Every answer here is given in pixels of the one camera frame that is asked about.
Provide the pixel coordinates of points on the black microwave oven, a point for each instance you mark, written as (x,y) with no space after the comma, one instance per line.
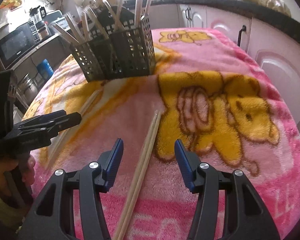
(14,44)

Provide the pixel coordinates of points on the fruit picture frame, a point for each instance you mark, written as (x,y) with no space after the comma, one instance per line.
(11,4)

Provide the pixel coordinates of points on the pink cartoon blanket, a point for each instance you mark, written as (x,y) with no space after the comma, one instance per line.
(212,96)

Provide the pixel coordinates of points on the chopsticks pair foil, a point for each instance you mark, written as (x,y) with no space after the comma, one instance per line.
(149,0)

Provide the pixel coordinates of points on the blender jug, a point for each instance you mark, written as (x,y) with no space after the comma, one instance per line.
(37,15)

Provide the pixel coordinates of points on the blue cup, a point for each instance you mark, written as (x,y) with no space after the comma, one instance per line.
(45,70)

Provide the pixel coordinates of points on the person left hand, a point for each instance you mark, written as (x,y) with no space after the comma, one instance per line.
(11,176)

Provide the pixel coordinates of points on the dark green utensil basket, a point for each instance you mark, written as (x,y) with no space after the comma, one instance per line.
(124,53)

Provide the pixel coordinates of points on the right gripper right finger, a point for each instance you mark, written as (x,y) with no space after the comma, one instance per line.
(246,215)

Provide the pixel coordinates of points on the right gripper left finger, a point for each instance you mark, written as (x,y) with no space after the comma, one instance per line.
(52,213)

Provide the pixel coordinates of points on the grey plastic storage box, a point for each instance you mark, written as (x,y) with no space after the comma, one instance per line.
(56,17)

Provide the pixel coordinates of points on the chopsticks pair long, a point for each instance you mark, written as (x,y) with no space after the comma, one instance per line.
(115,16)

